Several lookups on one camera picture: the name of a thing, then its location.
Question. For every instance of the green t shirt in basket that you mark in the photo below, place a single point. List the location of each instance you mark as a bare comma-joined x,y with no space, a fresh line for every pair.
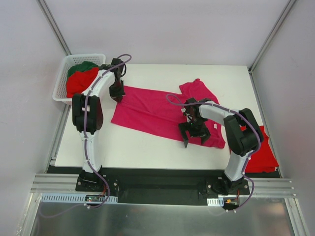
82,67

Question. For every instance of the folded red t shirt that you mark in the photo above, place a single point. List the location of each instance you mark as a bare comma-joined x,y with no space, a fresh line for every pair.
263,161

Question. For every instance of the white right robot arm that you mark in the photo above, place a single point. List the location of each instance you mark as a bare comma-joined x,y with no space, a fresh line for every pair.
243,134

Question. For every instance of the right aluminium frame post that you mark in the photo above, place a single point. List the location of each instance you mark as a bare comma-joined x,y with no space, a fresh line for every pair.
272,34

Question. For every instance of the left aluminium frame post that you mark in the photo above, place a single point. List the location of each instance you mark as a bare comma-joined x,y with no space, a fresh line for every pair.
44,7

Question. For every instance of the pink t shirt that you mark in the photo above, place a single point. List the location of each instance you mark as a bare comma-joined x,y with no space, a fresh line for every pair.
150,111

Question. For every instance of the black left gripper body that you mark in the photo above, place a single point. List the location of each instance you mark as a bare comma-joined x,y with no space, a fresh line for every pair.
117,91

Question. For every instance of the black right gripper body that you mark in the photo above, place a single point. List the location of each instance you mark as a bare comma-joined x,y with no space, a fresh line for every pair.
195,131

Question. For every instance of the white perforated plastic basket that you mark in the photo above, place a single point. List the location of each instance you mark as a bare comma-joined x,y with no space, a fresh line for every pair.
59,93

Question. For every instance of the aluminium frame post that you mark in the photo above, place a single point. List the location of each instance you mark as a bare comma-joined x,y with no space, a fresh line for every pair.
44,7
272,34

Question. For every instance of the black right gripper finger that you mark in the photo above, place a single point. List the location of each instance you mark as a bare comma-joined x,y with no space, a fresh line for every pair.
184,130
204,134

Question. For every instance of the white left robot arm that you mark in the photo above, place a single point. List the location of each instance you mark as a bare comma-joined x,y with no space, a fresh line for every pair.
87,117

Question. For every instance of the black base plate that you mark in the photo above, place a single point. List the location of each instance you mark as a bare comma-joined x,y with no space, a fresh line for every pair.
157,186

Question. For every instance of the red t shirt in basket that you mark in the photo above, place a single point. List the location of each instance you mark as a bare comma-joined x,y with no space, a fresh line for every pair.
79,81

